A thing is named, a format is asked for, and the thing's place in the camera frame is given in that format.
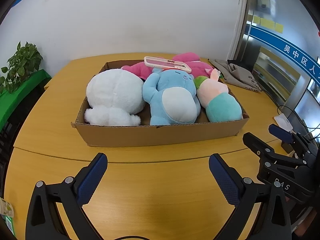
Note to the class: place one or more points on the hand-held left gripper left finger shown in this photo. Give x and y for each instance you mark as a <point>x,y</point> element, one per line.
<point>92,177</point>

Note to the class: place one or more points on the brown cardboard box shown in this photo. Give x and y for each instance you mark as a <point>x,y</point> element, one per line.
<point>150,135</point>

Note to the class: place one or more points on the peach and teal plush doll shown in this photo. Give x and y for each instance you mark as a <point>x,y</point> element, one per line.
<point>220,105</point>

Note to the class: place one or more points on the patterned packet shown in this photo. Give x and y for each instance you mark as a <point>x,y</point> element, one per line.
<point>6,210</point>

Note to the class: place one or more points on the yellow sticky note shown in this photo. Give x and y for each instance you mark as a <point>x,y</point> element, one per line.
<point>278,27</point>
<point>256,19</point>
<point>267,23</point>

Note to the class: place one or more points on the green potted plant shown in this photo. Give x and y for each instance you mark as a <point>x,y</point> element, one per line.
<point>22,60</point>

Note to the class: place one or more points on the green table cloth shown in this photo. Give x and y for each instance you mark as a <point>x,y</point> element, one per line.
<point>20,95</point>

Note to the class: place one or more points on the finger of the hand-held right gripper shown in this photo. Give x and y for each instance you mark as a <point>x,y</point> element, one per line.
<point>280,133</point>
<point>257,146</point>

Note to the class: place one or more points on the blue door banner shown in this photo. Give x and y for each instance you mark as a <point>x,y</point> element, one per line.
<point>287,46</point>

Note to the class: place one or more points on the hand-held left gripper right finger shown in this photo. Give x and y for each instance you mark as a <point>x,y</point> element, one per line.
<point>225,180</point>

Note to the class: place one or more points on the white plush toy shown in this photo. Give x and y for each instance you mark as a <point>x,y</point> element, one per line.
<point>112,95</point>

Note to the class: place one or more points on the pink plush toy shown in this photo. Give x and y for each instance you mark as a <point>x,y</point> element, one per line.
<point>197,66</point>

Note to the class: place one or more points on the white and pink phone case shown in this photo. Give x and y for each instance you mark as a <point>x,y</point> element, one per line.
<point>147,61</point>

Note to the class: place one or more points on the white paper card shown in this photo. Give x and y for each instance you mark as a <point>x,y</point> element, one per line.
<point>282,122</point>

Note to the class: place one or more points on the blue plush toy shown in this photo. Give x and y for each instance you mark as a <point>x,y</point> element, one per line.
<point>172,105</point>

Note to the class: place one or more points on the metal door frame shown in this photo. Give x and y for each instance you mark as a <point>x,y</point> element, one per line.
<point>246,17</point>

